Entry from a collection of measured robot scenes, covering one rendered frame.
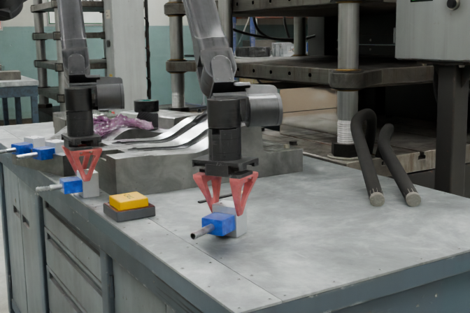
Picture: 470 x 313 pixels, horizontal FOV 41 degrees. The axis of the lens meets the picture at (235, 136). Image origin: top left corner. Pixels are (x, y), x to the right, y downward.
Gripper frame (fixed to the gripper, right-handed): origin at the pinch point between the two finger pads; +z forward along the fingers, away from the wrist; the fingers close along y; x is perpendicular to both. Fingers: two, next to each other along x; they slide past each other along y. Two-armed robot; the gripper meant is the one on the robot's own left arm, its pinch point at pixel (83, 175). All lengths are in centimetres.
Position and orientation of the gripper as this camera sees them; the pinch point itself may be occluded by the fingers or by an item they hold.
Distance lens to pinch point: 143.9
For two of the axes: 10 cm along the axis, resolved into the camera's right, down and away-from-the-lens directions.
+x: -8.8, 1.0, -4.6
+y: -4.7, -1.3, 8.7
